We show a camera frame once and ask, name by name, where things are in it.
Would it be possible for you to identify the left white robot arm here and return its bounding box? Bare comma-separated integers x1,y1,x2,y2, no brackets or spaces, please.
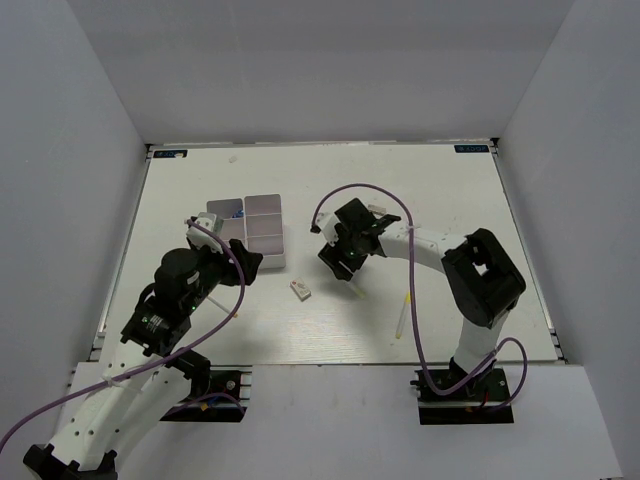
23,233,263,479

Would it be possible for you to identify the grey white eraser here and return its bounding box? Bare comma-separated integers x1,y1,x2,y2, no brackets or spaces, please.
367,204,387,216

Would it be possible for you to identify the blue table label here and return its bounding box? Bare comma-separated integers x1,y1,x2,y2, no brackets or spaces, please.
152,149,188,159
454,144,490,154

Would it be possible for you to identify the white pen yellow cap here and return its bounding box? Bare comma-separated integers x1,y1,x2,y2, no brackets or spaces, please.
395,293,411,339

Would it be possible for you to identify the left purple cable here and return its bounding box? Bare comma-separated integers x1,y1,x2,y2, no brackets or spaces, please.
0,222,249,451

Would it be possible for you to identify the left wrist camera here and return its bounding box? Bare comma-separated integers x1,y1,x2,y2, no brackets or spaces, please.
185,212,224,253

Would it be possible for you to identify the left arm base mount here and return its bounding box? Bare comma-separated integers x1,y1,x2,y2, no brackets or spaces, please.
161,351,249,423

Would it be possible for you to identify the white staple box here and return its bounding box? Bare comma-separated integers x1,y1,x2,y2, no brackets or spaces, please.
290,278,312,301

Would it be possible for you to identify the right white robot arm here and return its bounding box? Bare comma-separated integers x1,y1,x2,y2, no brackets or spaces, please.
311,198,526,399

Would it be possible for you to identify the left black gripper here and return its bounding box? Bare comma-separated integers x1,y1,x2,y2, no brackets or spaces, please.
184,238,264,312

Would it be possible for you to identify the white pen yellow tip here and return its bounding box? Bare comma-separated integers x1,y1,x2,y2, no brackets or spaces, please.
351,284,366,299

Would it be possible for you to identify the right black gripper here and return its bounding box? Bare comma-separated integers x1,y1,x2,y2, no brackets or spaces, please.
319,225,369,282

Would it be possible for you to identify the left blue table label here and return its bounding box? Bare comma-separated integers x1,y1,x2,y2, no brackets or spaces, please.
152,149,188,159

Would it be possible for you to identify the right white organizer box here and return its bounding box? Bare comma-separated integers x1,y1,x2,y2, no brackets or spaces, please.
244,194,286,269

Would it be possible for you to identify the right blue table label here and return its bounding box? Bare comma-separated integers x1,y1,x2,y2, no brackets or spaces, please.
454,144,490,154

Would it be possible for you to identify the yellow-capped white pen left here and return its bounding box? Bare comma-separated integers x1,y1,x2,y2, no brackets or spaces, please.
207,296,238,318

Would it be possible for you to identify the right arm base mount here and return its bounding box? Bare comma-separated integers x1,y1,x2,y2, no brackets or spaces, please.
410,367,514,426

